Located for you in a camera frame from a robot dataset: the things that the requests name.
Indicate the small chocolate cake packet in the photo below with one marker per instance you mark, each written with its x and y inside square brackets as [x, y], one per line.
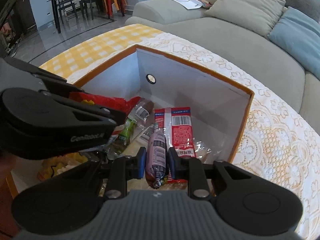
[141, 111]

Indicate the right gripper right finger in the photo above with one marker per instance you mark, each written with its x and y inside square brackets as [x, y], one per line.
[243, 200]

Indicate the red white sausage packet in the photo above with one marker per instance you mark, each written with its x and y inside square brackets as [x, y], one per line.
[175, 123]

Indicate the beige cushion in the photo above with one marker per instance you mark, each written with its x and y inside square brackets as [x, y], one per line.
[259, 16]

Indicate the blue cushion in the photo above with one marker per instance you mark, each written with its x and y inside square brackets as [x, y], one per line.
[298, 35]

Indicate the red chip bag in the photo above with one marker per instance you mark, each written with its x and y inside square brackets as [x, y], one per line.
[118, 104]

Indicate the grey green sofa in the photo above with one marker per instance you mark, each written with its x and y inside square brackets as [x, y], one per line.
[254, 54]

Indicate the white booklet on sofa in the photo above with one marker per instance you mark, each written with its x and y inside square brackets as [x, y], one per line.
[194, 4]

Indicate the orange cardboard box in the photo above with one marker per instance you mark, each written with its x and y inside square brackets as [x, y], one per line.
[218, 105]

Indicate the green raisin snack packet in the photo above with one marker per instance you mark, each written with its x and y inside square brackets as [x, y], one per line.
[119, 145]

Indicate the waffle snack yellow label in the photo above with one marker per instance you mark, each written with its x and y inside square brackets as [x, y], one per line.
[57, 165]

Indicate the yellow checked tablecloth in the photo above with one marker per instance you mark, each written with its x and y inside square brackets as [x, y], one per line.
[98, 48]

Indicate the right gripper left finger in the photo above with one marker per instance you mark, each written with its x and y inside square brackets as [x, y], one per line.
[71, 200]

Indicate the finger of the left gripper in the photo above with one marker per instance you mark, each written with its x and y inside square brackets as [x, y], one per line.
[19, 74]
[118, 116]

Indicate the dark sausage stick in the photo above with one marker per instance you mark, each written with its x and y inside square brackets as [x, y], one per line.
[156, 168]

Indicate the white lace tablecloth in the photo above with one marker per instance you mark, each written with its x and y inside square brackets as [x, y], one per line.
[277, 143]

